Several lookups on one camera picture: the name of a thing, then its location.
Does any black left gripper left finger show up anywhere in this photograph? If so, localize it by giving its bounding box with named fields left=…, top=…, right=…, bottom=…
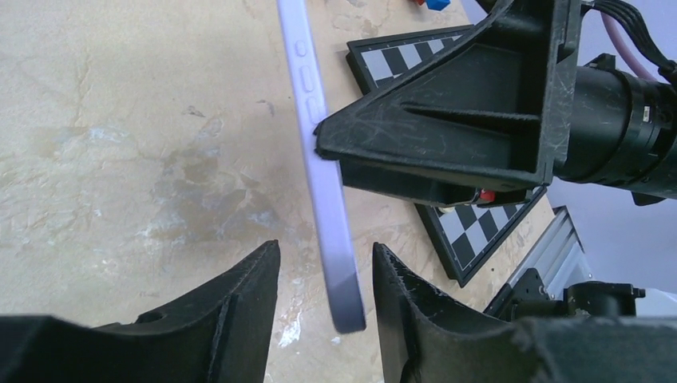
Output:
left=1, top=240, right=280, bottom=382

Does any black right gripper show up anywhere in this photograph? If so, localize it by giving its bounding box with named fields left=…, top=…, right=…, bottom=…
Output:
left=316, top=1, right=582, bottom=192

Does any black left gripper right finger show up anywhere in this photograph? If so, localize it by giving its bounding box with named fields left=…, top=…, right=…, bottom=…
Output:
left=372, top=243, right=676, bottom=382

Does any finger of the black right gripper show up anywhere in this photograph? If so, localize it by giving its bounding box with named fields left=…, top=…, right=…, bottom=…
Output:
left=339, top=158, right=548, bottom=207

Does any phone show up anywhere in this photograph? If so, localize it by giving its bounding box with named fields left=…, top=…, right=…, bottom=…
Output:
left=277, top=0, right=366, bottom=334

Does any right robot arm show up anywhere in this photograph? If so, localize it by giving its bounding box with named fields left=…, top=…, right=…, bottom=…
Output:
left=314, top=1, right=676, bottom=207

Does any black white chessboard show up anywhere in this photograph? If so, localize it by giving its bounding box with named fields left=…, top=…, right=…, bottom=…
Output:
left=346, top=24, right=546, bottom=287

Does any colourful toy brick car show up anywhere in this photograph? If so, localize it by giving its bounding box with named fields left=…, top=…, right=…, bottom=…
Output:
left=412, top=0, right=451, bottom=11

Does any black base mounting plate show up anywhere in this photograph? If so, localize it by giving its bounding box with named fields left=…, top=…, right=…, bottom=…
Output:
left=484, top=268, right=647, bottom=322

